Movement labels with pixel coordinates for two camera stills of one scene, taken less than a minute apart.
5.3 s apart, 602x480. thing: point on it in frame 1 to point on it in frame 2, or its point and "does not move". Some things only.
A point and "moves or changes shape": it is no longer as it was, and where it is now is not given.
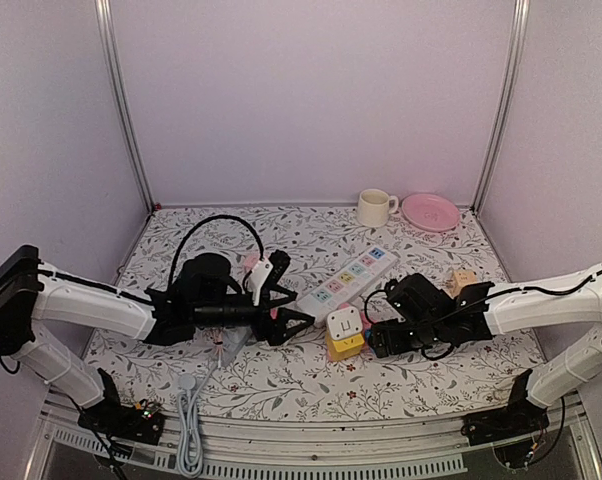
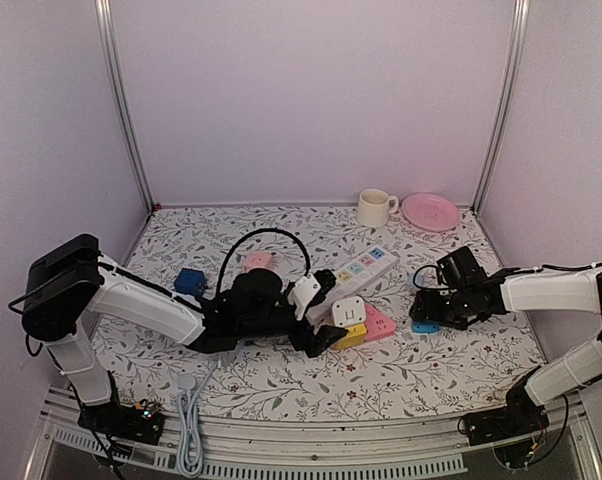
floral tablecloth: [436, 360] does not move
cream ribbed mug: [374, 207] does not move
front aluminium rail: [228, 450] does not move
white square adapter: [344, 322] moves or changes shape
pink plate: [430, 212] does not move
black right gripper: [396, 344] to [431, 312]
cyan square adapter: [367, 336] moves or changes shape
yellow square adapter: [344, 349] moves or changes shape
